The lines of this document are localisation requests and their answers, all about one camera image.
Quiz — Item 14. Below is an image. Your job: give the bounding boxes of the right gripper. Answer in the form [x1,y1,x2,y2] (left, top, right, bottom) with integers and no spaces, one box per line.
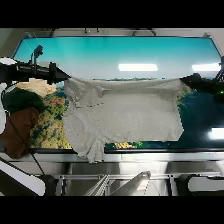
[179,72,203,90]

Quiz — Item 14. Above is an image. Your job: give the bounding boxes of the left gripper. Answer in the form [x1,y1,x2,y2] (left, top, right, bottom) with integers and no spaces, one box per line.
[47,61,72,85]

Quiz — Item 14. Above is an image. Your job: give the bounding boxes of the grey T-shirt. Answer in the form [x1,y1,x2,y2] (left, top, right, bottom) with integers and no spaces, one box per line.
[62,76,185,165]

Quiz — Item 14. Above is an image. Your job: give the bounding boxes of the cream garment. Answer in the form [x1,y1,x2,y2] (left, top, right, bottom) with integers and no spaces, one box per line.
[14,78,58,98]

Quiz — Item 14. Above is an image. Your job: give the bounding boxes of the brown garment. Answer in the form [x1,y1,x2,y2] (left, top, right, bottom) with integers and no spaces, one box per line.
[0,107,41,160]

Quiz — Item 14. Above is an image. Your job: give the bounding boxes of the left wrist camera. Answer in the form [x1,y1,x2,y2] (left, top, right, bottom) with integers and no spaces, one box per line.
[30,44,45,68]

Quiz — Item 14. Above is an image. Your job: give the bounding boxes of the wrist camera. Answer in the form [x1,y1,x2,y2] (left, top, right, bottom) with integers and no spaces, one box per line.
[30,44,45,68]
[215,55,224,82]

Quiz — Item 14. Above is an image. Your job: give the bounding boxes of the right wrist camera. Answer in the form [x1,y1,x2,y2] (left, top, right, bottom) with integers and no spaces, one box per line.
[215,55,224,82]

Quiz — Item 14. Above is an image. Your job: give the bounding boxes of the black cable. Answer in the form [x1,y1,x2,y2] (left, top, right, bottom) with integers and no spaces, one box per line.
[28,150,46,178]

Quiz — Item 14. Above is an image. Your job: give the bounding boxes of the silver frame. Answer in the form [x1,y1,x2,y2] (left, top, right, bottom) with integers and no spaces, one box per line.
[0,27,224,197]

